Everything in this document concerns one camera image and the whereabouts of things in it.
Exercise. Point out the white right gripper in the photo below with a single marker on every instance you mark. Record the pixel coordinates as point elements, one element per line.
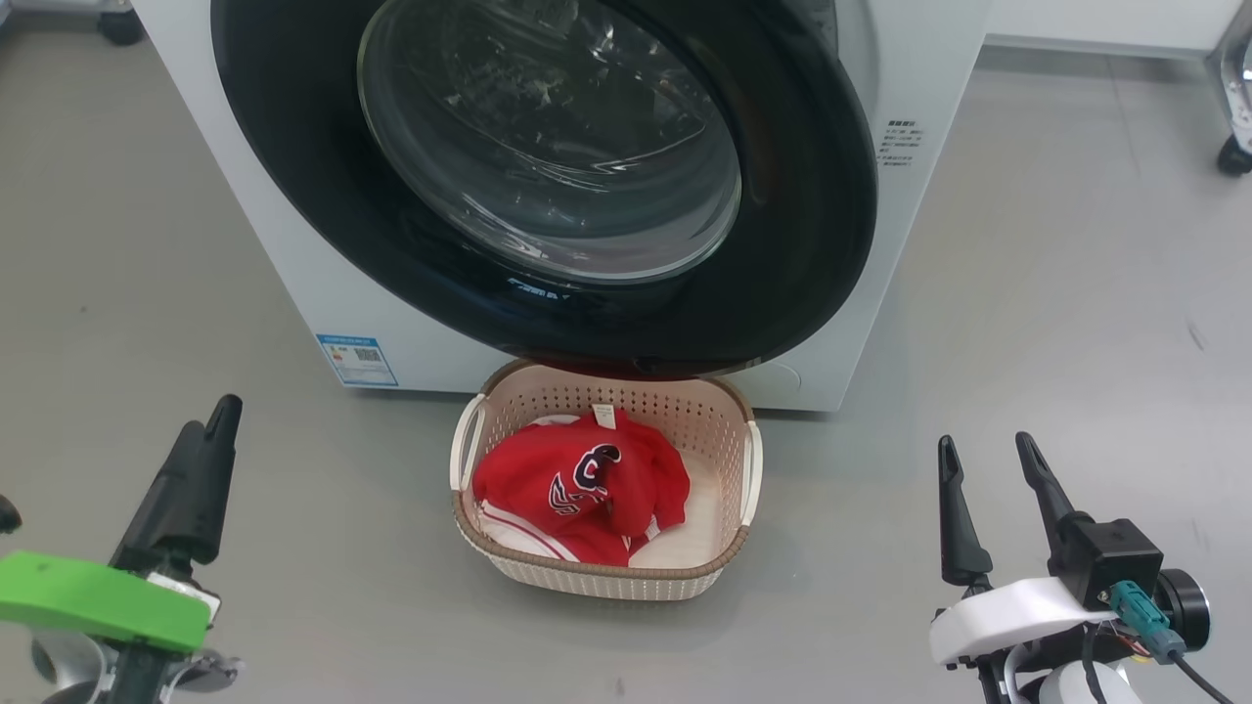
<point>1017,616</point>

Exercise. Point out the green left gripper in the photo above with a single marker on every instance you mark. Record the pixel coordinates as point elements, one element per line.
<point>88,592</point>

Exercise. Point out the red garment with white trim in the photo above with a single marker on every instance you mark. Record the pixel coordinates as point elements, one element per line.
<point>514,533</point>

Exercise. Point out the red jersey with letter print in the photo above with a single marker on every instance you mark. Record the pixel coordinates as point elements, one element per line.
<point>548,460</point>

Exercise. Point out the black round glass washer door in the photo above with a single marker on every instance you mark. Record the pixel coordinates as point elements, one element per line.
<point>293,147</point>

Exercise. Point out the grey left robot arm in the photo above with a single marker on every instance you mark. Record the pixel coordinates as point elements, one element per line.
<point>68,660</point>

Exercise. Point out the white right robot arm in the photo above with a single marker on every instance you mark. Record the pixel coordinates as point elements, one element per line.
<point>1076,684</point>

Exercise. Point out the white front-load washing machine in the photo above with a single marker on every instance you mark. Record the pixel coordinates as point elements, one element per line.
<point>323,293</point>

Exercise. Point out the beige perforated laundry basket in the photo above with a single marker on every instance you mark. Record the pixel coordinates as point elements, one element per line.
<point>587,582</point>

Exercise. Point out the black left wrist cylinder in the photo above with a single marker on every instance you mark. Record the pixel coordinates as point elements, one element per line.
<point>8,513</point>

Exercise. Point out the black wrist cylinder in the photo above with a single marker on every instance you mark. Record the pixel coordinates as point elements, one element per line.
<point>1185,606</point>
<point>8,513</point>

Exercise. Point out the black right wrist cylinder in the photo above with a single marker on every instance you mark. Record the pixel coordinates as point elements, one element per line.
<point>1185,606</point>

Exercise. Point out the blue energy label sticker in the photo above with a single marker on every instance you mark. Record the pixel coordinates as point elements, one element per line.
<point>357,362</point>

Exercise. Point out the black caster wheel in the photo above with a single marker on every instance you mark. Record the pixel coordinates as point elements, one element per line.
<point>122,27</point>
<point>1234,158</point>

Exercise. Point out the metal partition leg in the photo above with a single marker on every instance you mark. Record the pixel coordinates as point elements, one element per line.
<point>1237,88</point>

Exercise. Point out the white partition panel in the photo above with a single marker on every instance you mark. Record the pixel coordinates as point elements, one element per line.
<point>1095,20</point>

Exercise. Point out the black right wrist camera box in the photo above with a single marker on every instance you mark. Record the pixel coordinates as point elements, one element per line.
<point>1110,557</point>

